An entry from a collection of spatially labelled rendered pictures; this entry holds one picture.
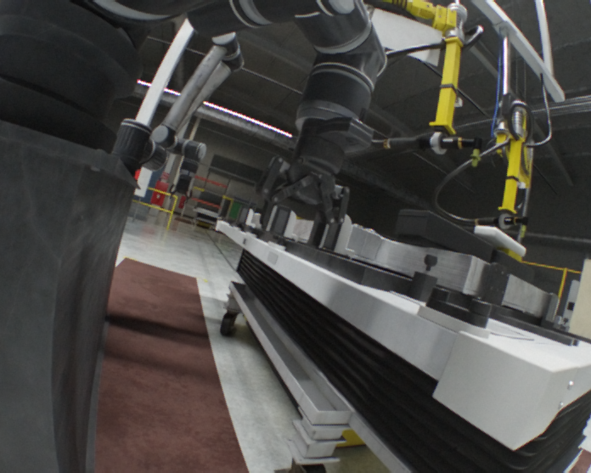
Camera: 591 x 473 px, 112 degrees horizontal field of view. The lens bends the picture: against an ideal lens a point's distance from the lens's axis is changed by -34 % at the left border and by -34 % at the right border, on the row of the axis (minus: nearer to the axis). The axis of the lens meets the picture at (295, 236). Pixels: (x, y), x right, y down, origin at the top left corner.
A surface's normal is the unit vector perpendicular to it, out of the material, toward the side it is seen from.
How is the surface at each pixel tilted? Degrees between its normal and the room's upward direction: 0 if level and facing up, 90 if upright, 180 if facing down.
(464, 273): 90
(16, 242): 90
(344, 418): 90
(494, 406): 90
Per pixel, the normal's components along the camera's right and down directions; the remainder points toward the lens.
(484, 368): -0.89, -0.29
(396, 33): -0.07, -0.04
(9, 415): 0.48, 0.14
